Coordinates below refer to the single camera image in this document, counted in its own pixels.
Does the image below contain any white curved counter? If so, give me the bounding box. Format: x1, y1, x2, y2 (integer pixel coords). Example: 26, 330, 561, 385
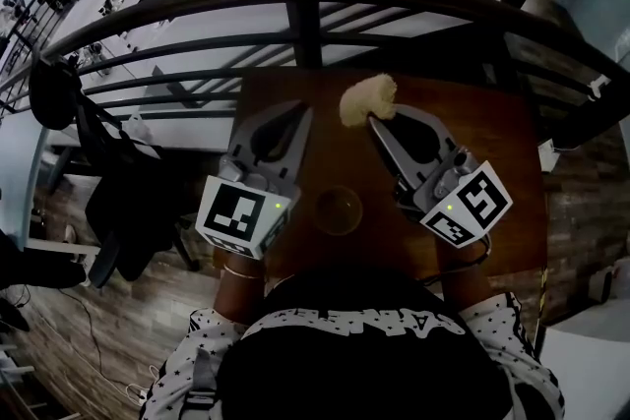
534, 299, 630, 420

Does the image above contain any white plastic jug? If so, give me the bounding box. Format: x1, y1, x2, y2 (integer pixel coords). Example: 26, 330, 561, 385
588, 258, 630, 306

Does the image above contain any beige sponge ball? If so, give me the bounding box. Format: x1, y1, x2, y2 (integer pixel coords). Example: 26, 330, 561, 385
339, 73, 399, 128

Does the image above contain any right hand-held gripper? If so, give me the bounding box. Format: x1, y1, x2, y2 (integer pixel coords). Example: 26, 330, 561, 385
367, 103, 514, 250

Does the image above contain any white plastic bag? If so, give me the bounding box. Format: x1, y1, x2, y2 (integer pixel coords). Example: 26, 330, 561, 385
121, 111, 163, 158

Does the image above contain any black office chair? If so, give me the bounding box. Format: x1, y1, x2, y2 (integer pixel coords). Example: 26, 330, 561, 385
28, 51, 203, 289

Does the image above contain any white plastic clamp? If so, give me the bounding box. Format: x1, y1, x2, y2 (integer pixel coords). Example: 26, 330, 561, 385
588, 74, 612, 102

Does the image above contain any white desk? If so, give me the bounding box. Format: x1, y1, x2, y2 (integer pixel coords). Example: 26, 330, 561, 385
0, 112, 102, 262

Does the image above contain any person's left forearm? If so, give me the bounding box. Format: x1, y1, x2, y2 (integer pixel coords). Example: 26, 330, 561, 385
212, 253, 270, 326

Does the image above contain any yellow black hazard tape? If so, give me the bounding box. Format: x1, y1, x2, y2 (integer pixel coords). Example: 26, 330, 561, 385
535, 266, 549, 335

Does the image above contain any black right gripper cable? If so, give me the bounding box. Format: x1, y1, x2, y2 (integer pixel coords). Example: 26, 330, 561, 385
417, 230, 493, 289

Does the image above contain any thin gold bangle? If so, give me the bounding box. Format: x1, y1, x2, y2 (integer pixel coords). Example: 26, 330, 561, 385
221, 264, 267, 280

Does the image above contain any brown wooden table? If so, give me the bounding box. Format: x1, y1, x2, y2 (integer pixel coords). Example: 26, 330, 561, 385
216, 68, 550, 281

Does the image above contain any person's right forearm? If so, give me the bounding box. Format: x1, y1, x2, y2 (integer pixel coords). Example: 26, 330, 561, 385
435, 235, 495, 315

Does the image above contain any white power strip cable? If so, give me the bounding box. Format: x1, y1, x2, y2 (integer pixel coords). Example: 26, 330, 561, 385
122, 364, 163, 408

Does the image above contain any white power socket box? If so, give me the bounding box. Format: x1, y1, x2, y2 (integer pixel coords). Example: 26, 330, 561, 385
536, 138, 562, 173

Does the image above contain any black floor cable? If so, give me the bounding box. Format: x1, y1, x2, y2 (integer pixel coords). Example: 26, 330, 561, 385
0, 282, 149, 404

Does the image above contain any brown wooden chair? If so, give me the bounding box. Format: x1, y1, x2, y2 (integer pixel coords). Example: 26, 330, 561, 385
0, 0, 630, 149

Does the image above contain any person's black white shirt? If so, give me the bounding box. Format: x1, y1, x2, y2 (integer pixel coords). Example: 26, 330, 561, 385
140, 265, 567, 420

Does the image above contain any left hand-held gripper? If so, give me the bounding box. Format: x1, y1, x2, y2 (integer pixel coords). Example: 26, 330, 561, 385
195, 100, 315, 261

